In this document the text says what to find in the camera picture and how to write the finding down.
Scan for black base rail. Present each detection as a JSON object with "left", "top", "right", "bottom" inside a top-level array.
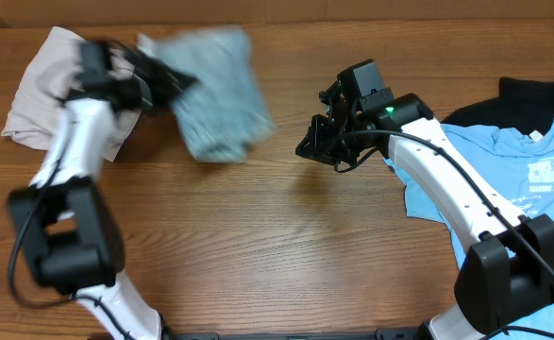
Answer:
[{"left": 164, "top": 324, "right": 432, "bottom": 340}]

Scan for folded beige trousers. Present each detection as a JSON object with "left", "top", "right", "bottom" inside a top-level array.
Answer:
[{"left": 0, "top": 25, "right": 143, "bottom": 162}]

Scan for light blue denim shorts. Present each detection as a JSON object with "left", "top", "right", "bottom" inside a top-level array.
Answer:
[{"left": 138, "top": 27, "right": 275, "bottom": 163}]

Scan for black garment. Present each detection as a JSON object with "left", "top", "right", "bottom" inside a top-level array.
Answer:
[{"left": 443, "top": 77, "right": 554, "bottom": 135}]

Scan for light blue printed t-shirt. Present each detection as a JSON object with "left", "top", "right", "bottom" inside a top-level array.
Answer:
[{"left": 384, "top": 121, "right": 554, "bottom": 332}]

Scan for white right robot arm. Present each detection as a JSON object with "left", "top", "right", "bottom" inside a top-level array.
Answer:
[{"left": 295, "top": 59, "right": 554, "bottom": 339}]

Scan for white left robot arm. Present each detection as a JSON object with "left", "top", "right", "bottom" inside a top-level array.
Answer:
[{"left": 7, "top": 40, "right": 198, "bottom": 339}]

